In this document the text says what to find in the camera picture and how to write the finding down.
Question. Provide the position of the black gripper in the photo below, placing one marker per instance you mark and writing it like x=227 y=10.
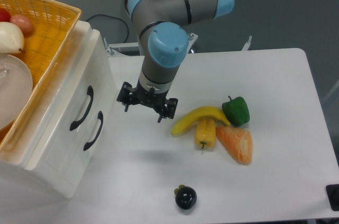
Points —
x=129 y=95

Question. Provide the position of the green bell pepper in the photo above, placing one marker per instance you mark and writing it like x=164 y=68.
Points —
x=236 y=111

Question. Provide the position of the white drawer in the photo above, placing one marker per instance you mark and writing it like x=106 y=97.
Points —
x=70 y=148
x=90 y=66

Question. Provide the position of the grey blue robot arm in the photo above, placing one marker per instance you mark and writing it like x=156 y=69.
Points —
x=164 y=44

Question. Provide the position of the white drawer cabinet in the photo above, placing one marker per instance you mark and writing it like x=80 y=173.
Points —
x=16 y=154

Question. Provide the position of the yellow banana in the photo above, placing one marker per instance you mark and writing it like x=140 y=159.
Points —
x=185 y=122

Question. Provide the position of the yellow bell pepper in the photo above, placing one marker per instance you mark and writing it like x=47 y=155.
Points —
x=205 y=133

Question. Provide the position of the orange bread slice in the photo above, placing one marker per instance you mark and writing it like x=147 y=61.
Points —
x=238 y=142

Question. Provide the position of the dark purple mangosteen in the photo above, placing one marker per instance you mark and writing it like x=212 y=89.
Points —
x=185 y=197

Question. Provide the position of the orange woven basket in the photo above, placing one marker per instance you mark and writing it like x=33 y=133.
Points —
x=53 y=22

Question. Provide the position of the white plate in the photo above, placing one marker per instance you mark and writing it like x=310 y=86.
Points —
x=16 y=88

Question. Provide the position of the white pear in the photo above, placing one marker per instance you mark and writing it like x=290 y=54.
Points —
x=12 y=38

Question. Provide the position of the red tomato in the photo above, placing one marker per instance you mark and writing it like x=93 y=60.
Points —
x=4 y=15

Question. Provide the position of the black corner object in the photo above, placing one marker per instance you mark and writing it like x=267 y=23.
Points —
x=332 y=191

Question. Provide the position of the white metal base frame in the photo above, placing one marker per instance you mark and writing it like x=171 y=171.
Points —
x=133 y=48

